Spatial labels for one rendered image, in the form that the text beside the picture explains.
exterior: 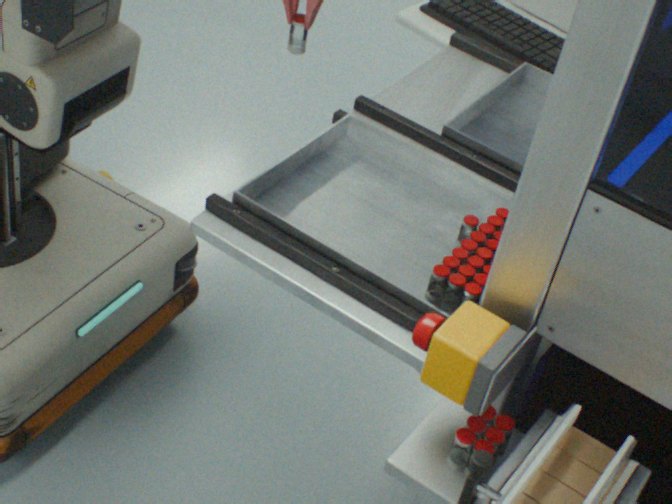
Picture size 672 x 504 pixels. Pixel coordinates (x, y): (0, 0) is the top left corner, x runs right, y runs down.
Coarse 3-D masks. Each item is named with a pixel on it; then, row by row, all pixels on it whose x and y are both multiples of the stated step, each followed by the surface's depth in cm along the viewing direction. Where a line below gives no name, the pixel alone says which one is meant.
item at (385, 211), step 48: (336, 144) 157; (384, 144) 156; (240, 192) 140; (288, 192) 147; (336, 192) 148; (384, 192) 150; (432, 192) 152; (480, 192) 150; (336, 240) 141; (384, 240) 142; (432, 240) 144; (384, 288) 132
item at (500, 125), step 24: (528, 72) 176; (504, 96) 174; (528, 96) 175; (456, 120) 161; (480, 120) 167; (504, 120) 168; (528, 120) 169; (480, 144) 157; (504, 144) 163; (528, 144) 164
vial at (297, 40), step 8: (296, 24) 130; (304, 24) 130; (296, 32) 131; (304, 32) 131; (288, 40) 132; (296, 40) 131; (304, 40) 132; (288, 48) 133; (296, 48) 132; (304, 48) 133
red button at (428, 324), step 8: (424, 320) 112; (432, 320) 112; (440, 320) 113; (416, 328) 113; (424, 328) 112; (432, 328) 112; (416, 336) 113; (424, 336) 112; (416, 344) 113; (424, 344) 112
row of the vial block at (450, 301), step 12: (492, 240) 138; (480, 252) 136; (492, 252) 137; (468, 264) 134; (480, 264) 134; (456, 276) 132; (468, 276) 132; (456, 288) 131; (444, 300) 133; (456, 300) 132
